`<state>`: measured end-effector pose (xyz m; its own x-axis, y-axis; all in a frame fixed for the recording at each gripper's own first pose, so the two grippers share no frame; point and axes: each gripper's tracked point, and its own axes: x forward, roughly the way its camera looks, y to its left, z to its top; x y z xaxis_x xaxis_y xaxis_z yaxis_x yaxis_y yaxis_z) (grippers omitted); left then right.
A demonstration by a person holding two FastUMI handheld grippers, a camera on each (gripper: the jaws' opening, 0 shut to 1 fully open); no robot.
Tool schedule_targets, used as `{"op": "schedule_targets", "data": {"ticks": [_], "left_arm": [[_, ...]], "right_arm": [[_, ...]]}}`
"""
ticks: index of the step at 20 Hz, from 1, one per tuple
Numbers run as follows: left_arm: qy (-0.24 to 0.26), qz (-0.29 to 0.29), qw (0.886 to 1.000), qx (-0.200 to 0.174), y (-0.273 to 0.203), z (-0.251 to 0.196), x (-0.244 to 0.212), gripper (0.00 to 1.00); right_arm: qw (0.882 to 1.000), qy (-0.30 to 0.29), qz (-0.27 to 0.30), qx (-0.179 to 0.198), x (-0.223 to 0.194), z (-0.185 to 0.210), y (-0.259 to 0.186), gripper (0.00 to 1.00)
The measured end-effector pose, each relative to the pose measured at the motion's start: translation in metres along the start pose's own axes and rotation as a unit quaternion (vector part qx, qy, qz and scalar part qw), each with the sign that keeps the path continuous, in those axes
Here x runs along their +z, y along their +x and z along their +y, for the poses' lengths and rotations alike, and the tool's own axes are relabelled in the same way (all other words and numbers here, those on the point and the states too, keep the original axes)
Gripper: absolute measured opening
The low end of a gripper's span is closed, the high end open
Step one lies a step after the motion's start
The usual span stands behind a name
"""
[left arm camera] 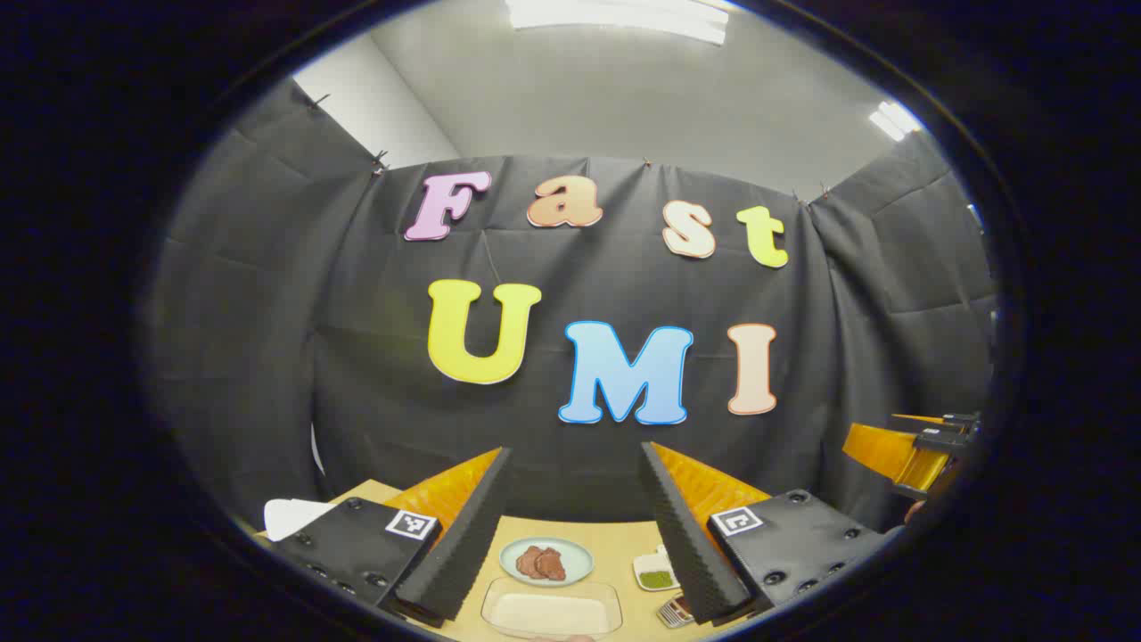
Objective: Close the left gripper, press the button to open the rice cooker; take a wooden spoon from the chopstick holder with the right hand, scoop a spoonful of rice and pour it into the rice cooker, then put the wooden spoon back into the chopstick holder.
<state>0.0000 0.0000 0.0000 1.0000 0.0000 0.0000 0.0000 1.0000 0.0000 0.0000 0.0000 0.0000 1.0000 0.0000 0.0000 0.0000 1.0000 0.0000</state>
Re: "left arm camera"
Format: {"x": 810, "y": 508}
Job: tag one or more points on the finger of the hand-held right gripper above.
{"x": 958, "y": 418}
{"x": 882, "y": 450}

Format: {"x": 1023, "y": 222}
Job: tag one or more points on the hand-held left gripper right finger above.
{"x": 686, "y": 544}

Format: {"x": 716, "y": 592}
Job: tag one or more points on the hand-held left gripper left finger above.
{"x": 463, "y": 544}

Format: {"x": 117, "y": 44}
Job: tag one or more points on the chopstick holder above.
{"x": 675, "y": 613}

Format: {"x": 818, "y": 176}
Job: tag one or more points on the white rice cooker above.
{"x": 290, "y": 517}

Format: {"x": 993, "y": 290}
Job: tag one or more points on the small white dish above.
{"x": 645, "y": 564}

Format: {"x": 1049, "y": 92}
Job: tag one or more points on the green vegetable portion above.
{"x": 656, "y": 580}

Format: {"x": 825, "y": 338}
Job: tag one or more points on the brown meat slice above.
{"x": 554, "y": 567}
{"x": 528, "y": 562}

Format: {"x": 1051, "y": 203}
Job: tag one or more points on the light blue plate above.
{"x": 578, "y": 557}

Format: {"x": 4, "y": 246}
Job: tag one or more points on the black backdrop cloth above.
{"x": 267, "y": 312}

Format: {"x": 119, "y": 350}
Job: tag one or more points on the small ceiling light panel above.
{"x": 894, "y": 120}

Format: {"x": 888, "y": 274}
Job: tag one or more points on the long ceiling light panel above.
{"x": 624, "y": 18}

